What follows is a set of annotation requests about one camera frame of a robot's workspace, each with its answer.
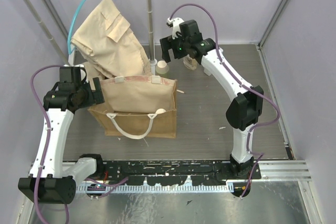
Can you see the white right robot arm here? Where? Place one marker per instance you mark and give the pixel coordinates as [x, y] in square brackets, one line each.
[245, 100]

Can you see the aluminium frame rail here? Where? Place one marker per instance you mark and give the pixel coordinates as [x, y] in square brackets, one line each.
[270, 170]

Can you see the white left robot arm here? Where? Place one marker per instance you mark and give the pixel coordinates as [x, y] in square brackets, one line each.
[47, 182]

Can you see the white rectangular bottle dark cap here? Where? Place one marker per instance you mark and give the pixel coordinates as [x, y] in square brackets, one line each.
[207, 72]

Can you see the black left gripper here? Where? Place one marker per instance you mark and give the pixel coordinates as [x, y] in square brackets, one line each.
[92, 94]

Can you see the clear amber liquid bottle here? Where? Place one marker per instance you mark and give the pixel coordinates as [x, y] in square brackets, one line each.
[190, 63]

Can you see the green bottle cream cap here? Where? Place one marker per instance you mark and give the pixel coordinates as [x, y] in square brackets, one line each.
[162, 68]

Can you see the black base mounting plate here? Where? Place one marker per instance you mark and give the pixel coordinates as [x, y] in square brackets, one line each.
[173, 172]

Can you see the beige cloth trousers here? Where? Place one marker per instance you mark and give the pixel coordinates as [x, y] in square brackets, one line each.
[106, 41]

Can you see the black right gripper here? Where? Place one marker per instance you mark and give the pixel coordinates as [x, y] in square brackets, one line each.
[167, 43]

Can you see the cream bottle with cap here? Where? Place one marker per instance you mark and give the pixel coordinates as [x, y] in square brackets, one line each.
[160, 111]

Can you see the brown burlap canvas bag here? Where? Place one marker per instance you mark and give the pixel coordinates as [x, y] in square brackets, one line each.
[130, 106]

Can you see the white slotted cable duct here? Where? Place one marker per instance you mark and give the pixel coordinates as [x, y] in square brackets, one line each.
[91, 188]

